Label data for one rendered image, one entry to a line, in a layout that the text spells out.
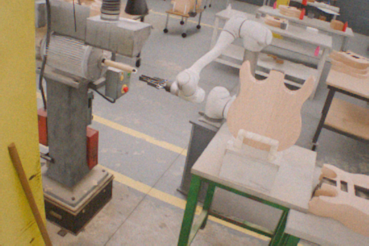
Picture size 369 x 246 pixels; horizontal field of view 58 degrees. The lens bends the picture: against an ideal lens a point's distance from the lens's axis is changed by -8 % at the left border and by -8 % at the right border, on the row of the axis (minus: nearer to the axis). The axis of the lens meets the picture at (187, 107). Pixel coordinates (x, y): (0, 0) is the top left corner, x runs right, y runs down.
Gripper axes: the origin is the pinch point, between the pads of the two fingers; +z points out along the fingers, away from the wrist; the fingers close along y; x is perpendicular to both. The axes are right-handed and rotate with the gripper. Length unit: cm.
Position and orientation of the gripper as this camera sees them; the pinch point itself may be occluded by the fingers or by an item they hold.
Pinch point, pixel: (144, 78)
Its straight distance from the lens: 234.8
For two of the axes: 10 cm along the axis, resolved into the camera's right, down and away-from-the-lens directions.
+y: 3.7, -3.7, 8.5
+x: 1.6, -8.8, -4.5
